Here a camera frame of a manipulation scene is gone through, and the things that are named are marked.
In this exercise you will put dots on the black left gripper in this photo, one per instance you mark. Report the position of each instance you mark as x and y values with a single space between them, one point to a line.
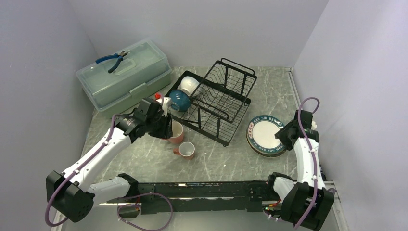
165 132

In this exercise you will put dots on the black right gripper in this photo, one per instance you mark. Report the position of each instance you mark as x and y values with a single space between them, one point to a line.
281 134

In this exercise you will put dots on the large pink mug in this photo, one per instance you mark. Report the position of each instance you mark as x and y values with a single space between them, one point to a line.
178 133

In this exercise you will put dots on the green rimmed white plate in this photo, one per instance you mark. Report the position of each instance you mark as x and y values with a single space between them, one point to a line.
265 122

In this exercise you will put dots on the dark blue tan bowl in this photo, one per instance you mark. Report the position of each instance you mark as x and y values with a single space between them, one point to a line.
180 101

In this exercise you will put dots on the small pink mug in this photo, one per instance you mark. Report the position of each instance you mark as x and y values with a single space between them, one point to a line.
186 150

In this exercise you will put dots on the white ceramic bowl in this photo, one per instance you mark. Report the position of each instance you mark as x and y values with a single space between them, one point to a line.
188 85

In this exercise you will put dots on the black wire dish rack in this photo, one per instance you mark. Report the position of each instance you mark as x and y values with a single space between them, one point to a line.
220 101

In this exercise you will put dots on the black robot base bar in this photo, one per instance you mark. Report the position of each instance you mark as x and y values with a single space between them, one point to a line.
250 196

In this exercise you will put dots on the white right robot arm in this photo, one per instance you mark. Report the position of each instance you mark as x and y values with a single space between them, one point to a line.
306 201

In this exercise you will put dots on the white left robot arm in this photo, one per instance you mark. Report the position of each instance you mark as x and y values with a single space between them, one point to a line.
74 193

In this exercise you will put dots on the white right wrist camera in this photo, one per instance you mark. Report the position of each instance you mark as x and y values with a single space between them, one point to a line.
313 125

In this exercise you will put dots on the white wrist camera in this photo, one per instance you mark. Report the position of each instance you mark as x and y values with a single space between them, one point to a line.
313 125
165 102

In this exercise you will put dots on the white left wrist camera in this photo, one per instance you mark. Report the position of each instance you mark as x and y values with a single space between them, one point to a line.
165 102

